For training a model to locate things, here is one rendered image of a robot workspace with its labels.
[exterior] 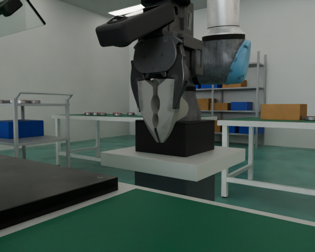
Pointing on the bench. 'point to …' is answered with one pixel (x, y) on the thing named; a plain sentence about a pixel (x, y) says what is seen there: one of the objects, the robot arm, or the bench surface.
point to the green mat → (161, 229)
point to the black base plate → (38, 189)
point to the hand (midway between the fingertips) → (157, 134)
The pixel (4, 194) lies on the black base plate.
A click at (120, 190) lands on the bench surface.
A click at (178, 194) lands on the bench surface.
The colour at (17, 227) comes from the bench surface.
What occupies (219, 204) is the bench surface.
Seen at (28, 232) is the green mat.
